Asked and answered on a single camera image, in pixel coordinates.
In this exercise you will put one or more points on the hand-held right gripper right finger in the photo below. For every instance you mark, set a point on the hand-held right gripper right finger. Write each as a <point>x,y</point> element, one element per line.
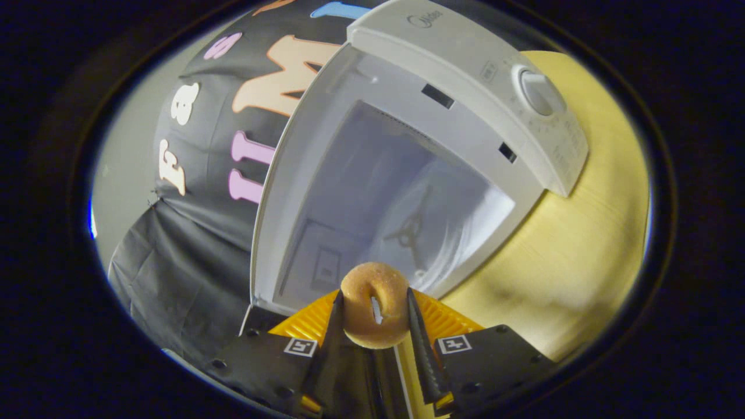
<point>425,366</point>

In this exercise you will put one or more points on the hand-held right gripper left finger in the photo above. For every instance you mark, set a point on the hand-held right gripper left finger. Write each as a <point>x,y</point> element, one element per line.
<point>326,361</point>

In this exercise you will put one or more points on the white microwave oven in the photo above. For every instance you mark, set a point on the white microwave oven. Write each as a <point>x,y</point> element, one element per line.
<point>465,81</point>

